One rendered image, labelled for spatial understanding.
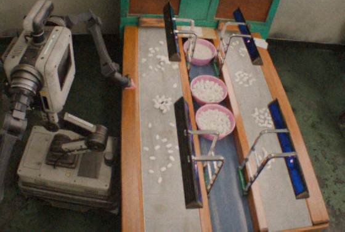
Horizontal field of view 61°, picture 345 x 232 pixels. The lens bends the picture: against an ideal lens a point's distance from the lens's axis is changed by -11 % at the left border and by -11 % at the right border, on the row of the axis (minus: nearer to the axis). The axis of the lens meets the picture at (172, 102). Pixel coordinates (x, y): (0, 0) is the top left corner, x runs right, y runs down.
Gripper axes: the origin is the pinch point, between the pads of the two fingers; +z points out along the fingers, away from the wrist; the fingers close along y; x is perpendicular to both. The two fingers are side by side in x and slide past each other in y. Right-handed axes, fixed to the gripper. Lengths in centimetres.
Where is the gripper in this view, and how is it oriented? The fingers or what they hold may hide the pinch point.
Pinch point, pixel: (135, 87)
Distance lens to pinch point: 217.5
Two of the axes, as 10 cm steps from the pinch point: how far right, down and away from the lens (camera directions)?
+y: -0.8, -7.7, 6.3
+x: -7.4, 4.7, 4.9
